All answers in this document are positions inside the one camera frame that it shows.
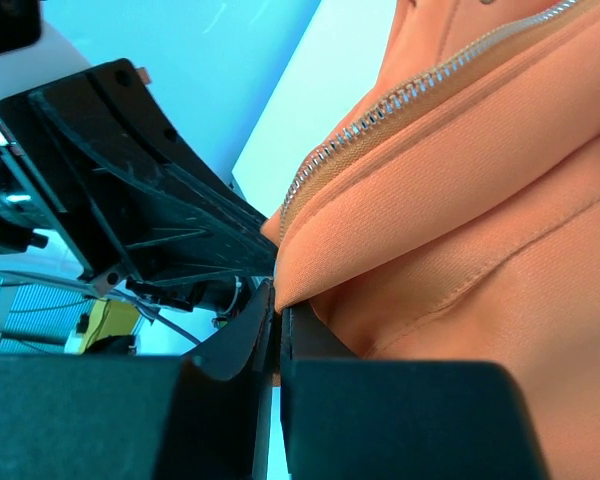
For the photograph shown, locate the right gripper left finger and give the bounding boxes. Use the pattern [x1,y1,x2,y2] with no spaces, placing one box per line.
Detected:
[0,281,273,479]

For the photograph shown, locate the orange jacket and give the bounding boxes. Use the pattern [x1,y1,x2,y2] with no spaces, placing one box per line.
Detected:
[262,1,600,479]

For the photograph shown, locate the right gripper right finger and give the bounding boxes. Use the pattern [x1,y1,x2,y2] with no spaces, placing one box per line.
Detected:
[280,305,548,479]

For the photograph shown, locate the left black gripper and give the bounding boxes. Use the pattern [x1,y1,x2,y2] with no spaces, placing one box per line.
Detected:
[0,58,276,295]

